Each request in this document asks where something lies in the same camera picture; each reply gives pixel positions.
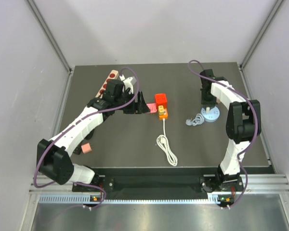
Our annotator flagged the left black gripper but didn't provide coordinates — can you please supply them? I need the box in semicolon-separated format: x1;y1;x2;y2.
114;90;150;115

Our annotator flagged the pink square adapter plug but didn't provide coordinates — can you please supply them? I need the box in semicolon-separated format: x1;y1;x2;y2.
147;103;158;114

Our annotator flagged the blue round power socket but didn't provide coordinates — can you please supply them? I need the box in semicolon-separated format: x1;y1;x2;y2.
201;106;220;123

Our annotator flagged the yellow cube charger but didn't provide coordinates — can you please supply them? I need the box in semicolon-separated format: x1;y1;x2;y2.
158;105;165;116

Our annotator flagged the red plug adapter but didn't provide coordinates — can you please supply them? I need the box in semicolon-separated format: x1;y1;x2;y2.
155;93;168;108

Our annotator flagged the orange power strip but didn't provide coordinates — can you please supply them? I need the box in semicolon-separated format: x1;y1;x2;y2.
158;108;169;120

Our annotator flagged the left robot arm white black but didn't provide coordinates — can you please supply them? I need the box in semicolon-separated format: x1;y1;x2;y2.
36;77;150;191

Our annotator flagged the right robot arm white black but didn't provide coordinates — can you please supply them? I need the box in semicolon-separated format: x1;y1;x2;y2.
200;69;261;193

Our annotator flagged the salmon pink plug adapter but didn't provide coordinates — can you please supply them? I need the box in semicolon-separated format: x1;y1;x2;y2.
81;143;92;154

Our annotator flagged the beige red power strip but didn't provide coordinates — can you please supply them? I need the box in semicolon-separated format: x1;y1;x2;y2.
96;70;119;98

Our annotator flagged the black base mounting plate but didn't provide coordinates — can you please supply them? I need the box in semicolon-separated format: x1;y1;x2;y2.
72;174;244;194

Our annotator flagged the blue socket grey cord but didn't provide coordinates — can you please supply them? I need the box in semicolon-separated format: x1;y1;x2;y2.
185;113;205;127

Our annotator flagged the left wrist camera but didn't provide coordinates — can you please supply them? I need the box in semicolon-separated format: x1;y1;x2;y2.
119;75;137;94

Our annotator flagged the white cord with plug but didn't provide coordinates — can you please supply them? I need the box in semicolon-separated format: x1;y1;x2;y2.
156;119;178;167

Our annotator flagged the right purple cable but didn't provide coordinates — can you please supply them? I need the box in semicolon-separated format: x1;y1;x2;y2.
187;60;260;209

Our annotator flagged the grey slotted cable duct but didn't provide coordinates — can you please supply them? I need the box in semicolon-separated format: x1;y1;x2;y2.
39;194;230;205

